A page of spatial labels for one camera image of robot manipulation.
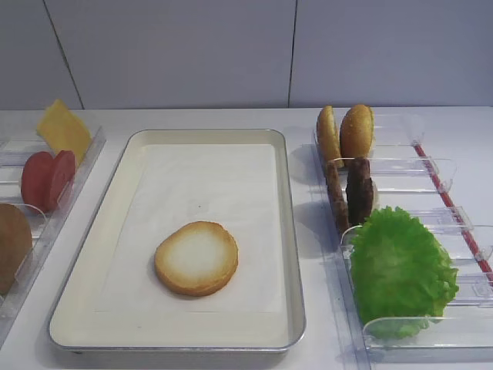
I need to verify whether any clear left ingredient rack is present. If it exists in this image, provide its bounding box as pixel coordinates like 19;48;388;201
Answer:
1;126;106;341

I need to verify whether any left tomato slice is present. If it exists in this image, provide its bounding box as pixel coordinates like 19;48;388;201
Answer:
21;151;54;213

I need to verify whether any clear right ingredient rack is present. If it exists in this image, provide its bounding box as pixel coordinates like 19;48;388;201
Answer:
311;114;492;369

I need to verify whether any right tomato slice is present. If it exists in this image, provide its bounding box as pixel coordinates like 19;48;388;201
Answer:
45;150;75;211

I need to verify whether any meat patty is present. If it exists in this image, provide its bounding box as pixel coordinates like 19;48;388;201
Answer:
325;161;350;235
346;157;374;226

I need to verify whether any clear ingredient rack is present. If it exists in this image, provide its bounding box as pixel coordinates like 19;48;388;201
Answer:
1;126;106;341
311;114;492;369

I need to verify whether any right meat patty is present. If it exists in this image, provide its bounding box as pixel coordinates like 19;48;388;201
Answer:
346;157;374;226

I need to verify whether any left meat patty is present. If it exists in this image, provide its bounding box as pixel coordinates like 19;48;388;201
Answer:
325;161;350;235

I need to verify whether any brown bun in left rack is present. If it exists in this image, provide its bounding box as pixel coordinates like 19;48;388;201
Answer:
0;203;32;294

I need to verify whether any white paper tray liner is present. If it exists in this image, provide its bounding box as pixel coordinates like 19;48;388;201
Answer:
96;144;283;312

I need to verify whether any yellow cheese slice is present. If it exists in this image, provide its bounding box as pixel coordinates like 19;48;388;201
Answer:
36;99;92;167

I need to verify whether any tomato slice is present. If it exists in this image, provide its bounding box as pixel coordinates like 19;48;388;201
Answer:
45;150;75;211
21;151;54;213

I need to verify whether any green lettuce leaf in rack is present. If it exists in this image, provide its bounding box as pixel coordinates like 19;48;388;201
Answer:
350;207;459;340

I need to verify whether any left bun half right rack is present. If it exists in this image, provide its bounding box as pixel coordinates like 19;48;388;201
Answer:
316;106;344;168

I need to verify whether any metal baking tray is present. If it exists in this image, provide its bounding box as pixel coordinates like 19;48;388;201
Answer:
49;129;306;352

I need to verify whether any toasted bottom bun slice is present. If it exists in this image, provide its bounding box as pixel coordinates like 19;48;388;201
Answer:
154;221;239;297

